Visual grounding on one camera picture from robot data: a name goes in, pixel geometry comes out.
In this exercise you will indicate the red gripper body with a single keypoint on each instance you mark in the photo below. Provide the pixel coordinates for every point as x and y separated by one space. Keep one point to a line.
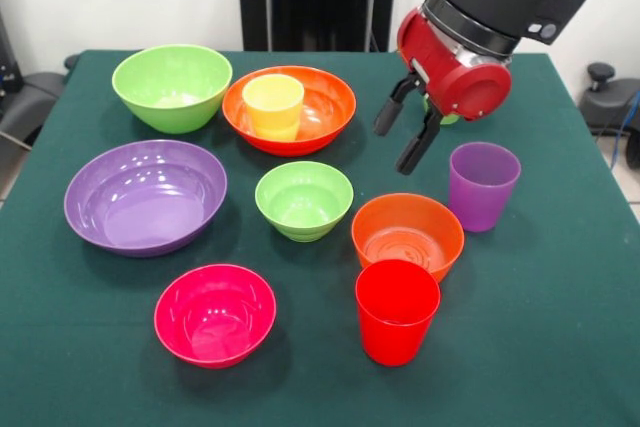
470 87

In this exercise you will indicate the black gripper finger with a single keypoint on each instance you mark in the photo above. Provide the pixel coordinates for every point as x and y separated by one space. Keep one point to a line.
390 112
417 147

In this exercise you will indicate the yellow cup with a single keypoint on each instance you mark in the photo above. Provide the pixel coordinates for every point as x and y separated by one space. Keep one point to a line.
272 112

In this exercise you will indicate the red cup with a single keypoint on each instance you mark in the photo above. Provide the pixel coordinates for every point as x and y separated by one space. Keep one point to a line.
397 327

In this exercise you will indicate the green cup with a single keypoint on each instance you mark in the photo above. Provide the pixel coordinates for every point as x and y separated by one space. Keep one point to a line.
449 121

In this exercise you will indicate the large orange-red bowl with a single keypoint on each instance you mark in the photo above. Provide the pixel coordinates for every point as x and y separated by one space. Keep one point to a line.
330 112

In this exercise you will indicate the purple cup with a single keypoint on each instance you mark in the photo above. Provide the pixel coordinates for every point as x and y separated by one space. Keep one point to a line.
482 192

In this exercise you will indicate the small orange bowl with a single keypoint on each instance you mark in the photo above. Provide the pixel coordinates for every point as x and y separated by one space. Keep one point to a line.
407 227

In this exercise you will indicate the small green bowl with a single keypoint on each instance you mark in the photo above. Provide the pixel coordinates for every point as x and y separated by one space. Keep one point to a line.
302 207

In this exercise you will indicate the dark green tablecloth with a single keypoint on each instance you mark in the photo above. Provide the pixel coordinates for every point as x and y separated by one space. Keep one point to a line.
500 347

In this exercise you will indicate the large green bowl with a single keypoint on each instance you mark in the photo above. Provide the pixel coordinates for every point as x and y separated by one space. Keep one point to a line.
172 97

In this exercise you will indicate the large purple bowl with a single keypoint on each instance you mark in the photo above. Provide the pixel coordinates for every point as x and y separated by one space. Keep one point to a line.
145 207

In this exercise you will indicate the pink bowl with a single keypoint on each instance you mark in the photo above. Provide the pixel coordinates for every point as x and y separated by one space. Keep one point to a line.
215 322

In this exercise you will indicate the black pedestal leg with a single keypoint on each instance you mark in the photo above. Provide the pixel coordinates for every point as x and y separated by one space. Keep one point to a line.
605 102
30 102

